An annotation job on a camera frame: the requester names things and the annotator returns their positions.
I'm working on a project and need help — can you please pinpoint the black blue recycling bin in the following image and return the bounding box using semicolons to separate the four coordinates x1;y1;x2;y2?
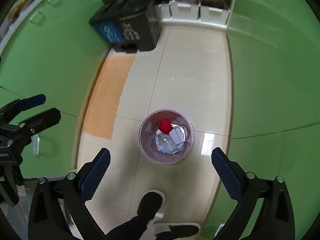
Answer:
89;0;161;53

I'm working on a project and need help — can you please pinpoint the pink trash bin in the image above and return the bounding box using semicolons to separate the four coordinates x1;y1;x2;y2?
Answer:
138;109;194;165

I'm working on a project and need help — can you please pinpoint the person left shoe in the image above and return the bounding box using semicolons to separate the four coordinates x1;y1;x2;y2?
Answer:
153;222;201;239

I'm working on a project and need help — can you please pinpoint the white storage drawer box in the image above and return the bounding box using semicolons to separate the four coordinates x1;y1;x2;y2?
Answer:
155;1;231;28

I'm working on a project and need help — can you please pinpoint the person shoe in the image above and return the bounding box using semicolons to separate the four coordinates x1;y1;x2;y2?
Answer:
137;189;166;220
153;222;201;239

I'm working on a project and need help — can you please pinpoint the person right shoe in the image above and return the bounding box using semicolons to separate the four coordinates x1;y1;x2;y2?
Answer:
137;189;166;220

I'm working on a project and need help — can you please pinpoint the orange floor mat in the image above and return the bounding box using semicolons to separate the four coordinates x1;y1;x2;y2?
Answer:
82;56;135;140

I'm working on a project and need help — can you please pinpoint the clear plastic bottle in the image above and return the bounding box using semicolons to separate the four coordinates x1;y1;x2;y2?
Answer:
156;132;178;154

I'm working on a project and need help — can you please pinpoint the red cloth ball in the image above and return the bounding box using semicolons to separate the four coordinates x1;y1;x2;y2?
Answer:
158;120;173;134

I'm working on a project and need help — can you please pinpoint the white square cup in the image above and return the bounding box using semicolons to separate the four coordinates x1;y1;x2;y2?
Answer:
169;127;185;145

